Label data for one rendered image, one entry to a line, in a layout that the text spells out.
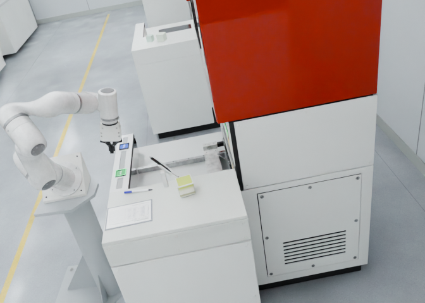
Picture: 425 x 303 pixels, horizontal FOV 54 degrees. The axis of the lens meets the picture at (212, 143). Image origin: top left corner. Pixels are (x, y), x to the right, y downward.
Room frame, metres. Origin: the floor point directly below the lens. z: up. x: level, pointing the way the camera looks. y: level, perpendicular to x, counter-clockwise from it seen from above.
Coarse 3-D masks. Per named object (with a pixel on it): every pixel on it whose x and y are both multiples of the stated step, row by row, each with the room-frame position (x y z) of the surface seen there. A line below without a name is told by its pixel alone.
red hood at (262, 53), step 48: (192, 0) 2.05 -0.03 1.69; (240, 0) 1.67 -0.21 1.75; (288, 0) 1.67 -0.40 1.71; (336, 0) 1.68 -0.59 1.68; (240, 48) 1.67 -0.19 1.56; (288, 48) 1.67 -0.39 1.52; (336, 48) 1.68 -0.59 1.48; (240, 96) 1.67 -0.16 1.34; (288, 96) 1.67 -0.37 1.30; (336, 96) 1.68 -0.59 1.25
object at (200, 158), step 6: (198, 156) 2.00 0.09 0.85; (204, 156) 1.99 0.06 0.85; (168, 162) 2.00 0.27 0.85; (174, 162) 1.99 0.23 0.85; (180, 162) 1.99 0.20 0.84; (186, 162) 1.99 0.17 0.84; (192, 162) 1.99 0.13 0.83; (198, 162) 1.99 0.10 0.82; (138, 168) 1.99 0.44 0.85; (144, 168) 1.98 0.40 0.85; (150, 168) 1.98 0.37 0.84; (156, 168) 1.98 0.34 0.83
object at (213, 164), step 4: (216, 156) 1.92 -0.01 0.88; (208, 160) 1.90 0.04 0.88; (212, 160) 1.89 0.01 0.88; (216, 160) 1.89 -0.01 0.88; (208, 164) 1.86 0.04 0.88; (212, 164) 1.85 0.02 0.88; (216, 164) 1.85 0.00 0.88; (220, 164) 1.84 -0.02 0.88; (208, 168) 1.83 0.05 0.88; (212, 168) 1.82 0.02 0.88; (216, 168) 1.81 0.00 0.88; (220, 168) 1.81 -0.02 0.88; (208, 172) 1.79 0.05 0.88; (212, 172) 1.78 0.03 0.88
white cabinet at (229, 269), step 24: (144, 264) 1.31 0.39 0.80; (168, 264) 1.32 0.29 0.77; (192, 264) 1.32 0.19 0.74; (216, 264) 1.32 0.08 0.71; (240, 264) 1.32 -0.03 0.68; (120, 288) 1.31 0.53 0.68; (144, 288) 1.31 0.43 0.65; (168, 288) 1.32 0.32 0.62; (192, 288) 1.32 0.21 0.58; (216, 288) 1.32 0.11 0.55; (240, 288) 1.32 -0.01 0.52
